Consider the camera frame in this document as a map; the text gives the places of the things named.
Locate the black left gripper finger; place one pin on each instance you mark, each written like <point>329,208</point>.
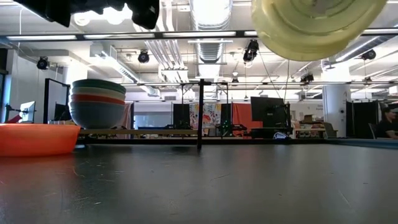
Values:
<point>144,14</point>

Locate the red bowl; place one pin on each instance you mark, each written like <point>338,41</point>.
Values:
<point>93,98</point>

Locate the blue-grey bowl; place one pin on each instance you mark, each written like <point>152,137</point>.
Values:
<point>96,115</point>

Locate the yellow bowl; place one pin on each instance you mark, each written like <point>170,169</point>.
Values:
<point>295,37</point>

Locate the white monitor on arm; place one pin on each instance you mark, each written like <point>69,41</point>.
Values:
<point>28,112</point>

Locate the black ceiling spot lamp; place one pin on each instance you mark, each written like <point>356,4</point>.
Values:
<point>369,54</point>
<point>250,53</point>
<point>42,63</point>
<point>307,77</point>
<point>143,57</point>

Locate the black framed partition panel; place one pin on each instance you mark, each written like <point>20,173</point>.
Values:
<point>45,102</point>

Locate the red object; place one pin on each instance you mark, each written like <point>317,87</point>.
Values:
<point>14,119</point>

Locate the floral cloth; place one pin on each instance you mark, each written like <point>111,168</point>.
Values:
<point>208,116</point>

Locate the orange bowl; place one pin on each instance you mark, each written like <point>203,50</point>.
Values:
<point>37,140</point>

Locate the orange cloth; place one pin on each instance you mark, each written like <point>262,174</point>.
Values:
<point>244,119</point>

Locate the black monitor on stand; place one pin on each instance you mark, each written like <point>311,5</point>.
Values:
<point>267,109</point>

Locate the cardboard box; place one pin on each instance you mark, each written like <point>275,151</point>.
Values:
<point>308,119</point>

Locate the grey chair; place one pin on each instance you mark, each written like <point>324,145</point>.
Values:
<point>329,130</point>

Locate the black partition screen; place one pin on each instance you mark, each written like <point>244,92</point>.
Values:
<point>362,119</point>

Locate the person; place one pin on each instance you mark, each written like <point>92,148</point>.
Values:
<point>385,127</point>

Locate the silver ventilation duct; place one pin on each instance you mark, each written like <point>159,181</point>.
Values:
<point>211,49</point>

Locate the black metal rig frame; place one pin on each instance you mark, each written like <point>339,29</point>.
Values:
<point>200,109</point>

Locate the black table edge rail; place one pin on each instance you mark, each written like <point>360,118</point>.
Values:
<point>248,141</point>

